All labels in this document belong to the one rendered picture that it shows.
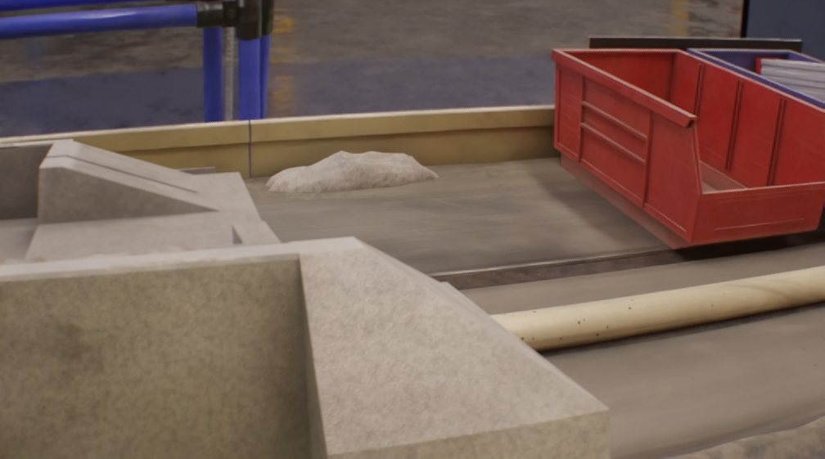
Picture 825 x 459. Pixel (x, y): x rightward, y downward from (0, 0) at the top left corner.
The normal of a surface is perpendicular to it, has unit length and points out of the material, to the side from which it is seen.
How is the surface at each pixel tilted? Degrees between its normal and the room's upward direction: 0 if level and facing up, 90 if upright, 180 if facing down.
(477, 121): 90
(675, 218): 92
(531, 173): 1
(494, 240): 0
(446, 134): 89
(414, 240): 0
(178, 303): 80
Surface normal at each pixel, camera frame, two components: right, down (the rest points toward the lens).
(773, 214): 0.28, 0.40
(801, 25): -0.96, 0.07
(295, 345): 0.29, 0.17
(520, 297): 0.03, -0.94
